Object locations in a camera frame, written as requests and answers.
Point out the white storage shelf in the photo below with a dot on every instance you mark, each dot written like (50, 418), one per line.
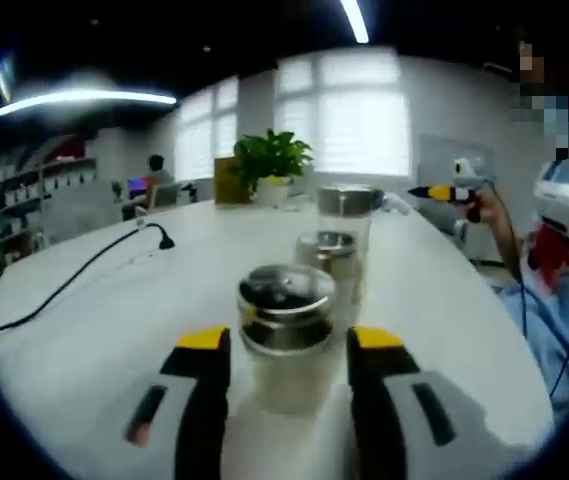
(41, 180)

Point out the small seasoning bottle beige powder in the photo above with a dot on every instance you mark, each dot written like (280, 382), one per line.
(289, 360)

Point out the brown paper bag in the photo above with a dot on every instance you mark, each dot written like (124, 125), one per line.
(226, 180)

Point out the person in blue shirt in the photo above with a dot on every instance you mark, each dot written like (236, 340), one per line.
(539, 320)

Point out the white hand controller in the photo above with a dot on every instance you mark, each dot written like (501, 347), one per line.
(396, 204)

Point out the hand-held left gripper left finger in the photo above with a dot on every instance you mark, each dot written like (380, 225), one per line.
(184, 440)

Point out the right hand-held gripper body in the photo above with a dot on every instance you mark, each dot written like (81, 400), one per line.
(469, 182)

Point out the large seasoning bottle brown powder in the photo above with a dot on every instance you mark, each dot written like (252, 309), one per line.
(344, 205)

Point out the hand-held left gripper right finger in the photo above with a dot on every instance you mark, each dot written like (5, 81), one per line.
(399, 445)

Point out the white plant pot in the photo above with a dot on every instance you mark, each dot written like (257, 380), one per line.
(274, 195)

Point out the row of white storage boxes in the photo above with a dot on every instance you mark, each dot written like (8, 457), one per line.
(71, 179)

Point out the light office chair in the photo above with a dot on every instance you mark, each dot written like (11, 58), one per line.
(166, 194)

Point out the small seasoning bottle white powder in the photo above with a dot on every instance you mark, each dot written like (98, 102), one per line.
(324, 255)

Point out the long ceiling light strip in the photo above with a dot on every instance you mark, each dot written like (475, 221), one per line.
(89, 100)
(354, 20)

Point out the green leafy plant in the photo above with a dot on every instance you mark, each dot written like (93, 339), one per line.
(269, 155)

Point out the lit computer screen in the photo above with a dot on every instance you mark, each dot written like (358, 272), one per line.
(137, 187)

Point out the white and red chest device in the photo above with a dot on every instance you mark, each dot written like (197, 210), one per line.
(559, 200)

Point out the person's right hand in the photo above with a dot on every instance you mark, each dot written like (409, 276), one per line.
(491, 212)

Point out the window with white blinds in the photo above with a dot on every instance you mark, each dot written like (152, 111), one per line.
(209, 135)
(344, 115)

